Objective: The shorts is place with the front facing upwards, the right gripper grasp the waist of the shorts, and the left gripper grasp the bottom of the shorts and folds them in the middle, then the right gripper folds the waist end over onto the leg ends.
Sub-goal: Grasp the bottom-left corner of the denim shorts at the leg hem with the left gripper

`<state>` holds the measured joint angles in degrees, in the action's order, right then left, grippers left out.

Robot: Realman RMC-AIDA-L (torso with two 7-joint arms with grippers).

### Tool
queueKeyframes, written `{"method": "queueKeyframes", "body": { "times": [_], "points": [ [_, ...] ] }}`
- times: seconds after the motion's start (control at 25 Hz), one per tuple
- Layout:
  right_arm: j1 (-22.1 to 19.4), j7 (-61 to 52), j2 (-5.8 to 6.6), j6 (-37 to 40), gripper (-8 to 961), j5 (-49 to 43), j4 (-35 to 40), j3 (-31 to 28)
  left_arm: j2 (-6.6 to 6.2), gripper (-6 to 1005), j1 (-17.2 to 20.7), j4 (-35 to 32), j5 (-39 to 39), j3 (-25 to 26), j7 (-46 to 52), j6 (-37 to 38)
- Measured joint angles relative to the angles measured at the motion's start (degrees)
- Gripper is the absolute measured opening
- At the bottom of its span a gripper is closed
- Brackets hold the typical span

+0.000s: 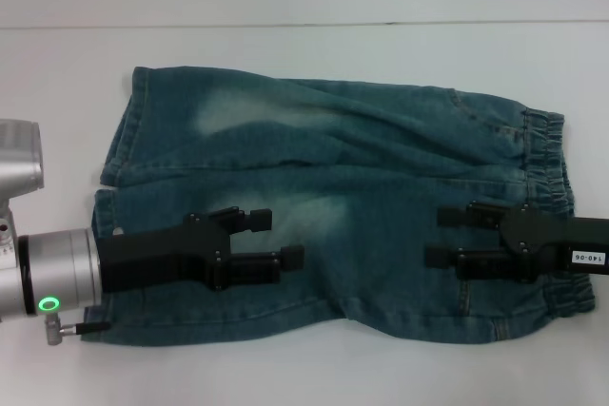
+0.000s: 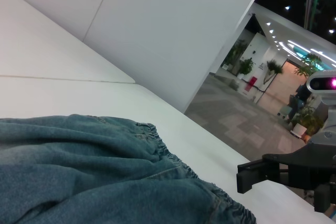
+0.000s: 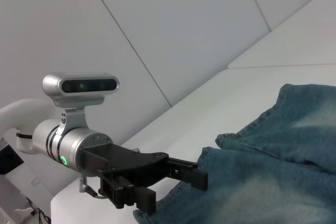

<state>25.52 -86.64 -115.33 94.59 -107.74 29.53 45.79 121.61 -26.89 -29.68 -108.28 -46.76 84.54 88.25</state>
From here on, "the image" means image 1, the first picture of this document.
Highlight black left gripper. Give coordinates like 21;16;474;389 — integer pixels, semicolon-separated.
96;205;306;295

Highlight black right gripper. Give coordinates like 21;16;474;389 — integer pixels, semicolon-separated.
423;203;609;284

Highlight blue denim shorts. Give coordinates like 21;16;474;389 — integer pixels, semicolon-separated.
80;65;598;345

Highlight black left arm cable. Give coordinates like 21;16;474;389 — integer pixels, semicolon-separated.
44;318;113;346

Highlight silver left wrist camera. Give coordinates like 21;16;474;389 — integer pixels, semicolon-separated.
0;118;45;232

